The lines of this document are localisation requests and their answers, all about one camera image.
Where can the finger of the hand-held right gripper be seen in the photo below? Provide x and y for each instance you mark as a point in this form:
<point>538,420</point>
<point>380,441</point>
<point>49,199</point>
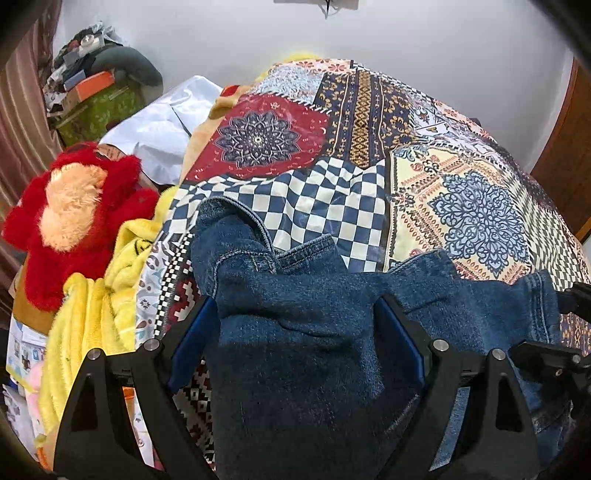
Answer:
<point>577,300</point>
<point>547,360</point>

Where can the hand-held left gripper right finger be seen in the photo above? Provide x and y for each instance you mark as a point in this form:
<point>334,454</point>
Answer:
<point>400,339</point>

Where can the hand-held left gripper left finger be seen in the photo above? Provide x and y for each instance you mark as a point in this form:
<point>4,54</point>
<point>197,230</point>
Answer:
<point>194,344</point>

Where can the blue denim jacket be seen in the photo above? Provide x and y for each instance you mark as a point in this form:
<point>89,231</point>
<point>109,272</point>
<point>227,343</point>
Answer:
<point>304,350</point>

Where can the yellow fleece blanket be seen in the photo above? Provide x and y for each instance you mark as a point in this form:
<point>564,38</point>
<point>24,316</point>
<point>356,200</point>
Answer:
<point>92,332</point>

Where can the brown wooden door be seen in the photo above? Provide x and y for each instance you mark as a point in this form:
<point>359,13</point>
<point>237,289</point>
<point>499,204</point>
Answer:
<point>565,152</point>

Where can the patchwork patterned bed cover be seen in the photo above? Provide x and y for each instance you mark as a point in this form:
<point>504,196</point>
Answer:
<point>415,184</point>

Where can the pile of printed paper boxes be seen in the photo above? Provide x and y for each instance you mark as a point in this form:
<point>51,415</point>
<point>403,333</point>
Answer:
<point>23,355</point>

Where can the red plush toy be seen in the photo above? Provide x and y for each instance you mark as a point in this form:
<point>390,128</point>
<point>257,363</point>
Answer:
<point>69,217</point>

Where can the white cloth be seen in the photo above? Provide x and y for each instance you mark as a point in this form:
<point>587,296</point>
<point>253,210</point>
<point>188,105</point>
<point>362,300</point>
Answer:
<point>171,124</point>

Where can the green patterned box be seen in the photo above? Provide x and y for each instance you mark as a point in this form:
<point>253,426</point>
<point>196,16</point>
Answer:
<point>99,113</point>

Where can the orange box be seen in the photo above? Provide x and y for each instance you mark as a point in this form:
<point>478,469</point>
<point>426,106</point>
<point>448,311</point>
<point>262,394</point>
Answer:
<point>90,85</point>

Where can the brown striped curtain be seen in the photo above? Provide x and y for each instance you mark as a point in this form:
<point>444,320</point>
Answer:
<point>23,115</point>

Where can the grey neck pillow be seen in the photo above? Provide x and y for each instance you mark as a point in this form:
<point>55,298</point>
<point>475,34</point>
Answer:
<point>131,62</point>

